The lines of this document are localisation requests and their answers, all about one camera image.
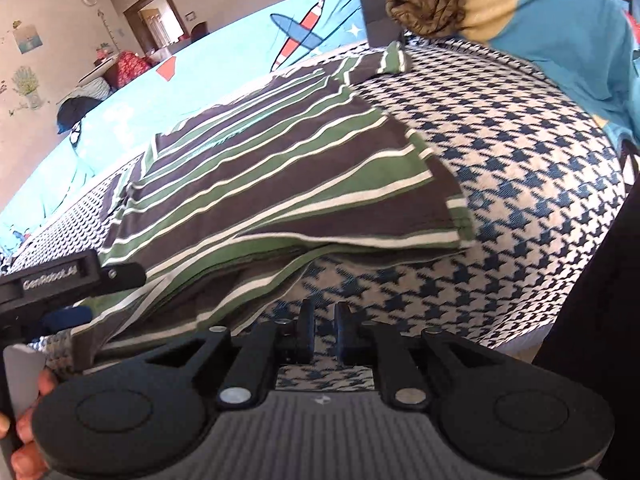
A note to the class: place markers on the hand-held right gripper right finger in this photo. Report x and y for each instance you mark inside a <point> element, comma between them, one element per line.
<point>342,332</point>

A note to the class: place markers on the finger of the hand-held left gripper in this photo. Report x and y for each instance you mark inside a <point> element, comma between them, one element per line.
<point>67,321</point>
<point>125,276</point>

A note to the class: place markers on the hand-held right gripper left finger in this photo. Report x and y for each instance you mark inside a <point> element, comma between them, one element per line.
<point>306,332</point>

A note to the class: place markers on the green brown striped shirt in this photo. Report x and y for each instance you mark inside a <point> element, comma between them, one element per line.
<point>275,170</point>

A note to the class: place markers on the person's left hand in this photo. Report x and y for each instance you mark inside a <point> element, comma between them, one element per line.
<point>30,455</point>

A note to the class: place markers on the black cloth with blue trim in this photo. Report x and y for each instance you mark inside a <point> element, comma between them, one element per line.
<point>77,112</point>

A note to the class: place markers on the pale green cloth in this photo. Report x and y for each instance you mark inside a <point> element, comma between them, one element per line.
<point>92,91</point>

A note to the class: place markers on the red floral cloth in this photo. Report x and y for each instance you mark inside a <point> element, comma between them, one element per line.
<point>134,69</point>

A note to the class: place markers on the houndstooth sofa seat mat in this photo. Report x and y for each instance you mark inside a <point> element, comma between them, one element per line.
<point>500,185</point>

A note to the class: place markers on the dark dining chair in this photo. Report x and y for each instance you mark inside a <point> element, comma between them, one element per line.
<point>199,31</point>

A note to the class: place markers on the person's dark clothing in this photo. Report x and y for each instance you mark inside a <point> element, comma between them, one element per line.
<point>600,335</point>

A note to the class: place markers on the brown wooden doorway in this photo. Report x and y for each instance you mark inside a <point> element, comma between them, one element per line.
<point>155,15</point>

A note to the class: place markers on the black tablet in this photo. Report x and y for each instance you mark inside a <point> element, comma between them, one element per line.
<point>380,20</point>

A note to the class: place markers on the lavender wall sticker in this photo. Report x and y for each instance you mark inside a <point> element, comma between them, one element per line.
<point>25,87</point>

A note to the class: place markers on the height ruler wall sticker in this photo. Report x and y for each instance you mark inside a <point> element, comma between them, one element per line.
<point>111,27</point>

